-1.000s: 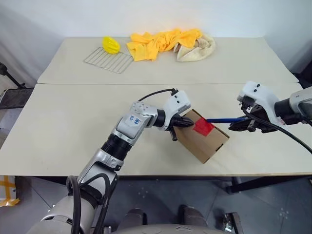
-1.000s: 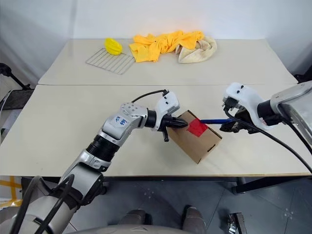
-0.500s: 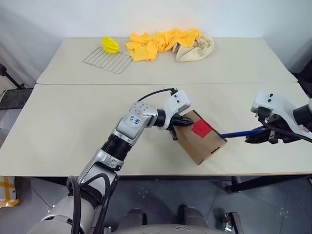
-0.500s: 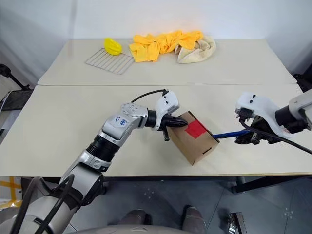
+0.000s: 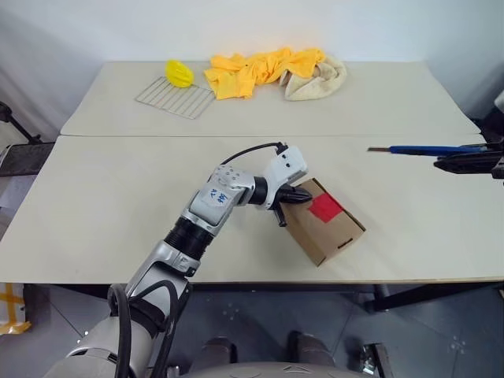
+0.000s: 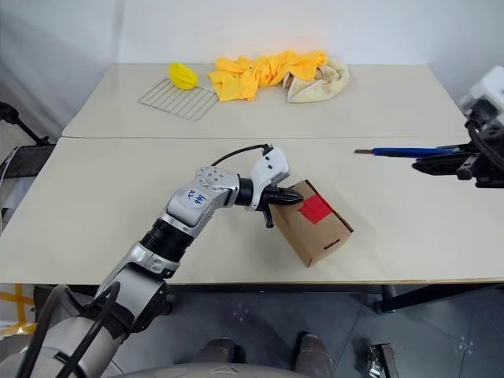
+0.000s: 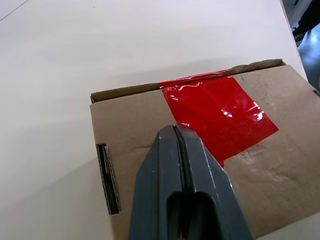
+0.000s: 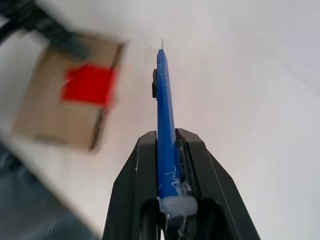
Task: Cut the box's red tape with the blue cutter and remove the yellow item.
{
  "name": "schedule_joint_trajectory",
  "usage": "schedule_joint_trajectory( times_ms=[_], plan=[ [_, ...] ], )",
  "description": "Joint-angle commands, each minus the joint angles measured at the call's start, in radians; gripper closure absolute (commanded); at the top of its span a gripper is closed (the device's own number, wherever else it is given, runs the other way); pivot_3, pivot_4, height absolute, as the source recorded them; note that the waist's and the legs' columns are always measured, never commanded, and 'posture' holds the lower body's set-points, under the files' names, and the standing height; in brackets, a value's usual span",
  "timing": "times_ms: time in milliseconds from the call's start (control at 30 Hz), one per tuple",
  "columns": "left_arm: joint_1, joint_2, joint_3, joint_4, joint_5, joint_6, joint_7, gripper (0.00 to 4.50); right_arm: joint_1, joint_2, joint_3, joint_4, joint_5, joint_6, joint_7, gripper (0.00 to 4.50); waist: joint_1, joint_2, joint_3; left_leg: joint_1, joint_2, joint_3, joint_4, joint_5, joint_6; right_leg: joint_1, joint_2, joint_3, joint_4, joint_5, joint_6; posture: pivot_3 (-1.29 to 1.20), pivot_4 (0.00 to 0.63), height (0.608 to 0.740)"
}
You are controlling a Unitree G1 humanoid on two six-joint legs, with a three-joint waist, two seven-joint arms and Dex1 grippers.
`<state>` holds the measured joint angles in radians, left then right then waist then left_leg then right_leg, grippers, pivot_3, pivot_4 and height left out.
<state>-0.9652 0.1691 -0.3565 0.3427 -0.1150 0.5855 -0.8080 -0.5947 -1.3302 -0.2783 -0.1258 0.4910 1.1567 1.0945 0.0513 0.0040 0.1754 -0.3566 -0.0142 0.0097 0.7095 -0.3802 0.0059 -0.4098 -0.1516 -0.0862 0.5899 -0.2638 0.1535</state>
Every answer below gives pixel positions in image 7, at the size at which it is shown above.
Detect brown cardboard box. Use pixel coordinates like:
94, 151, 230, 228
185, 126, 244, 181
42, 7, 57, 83
89, 58, 320, 240

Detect red tape strip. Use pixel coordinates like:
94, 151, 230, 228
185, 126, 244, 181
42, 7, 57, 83
159, 71, 280, 169

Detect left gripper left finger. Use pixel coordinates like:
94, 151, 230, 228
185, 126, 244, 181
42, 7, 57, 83
128, 124, 191, 240

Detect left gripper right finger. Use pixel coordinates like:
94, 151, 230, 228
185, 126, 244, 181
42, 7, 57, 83
174, 125, 253, 240

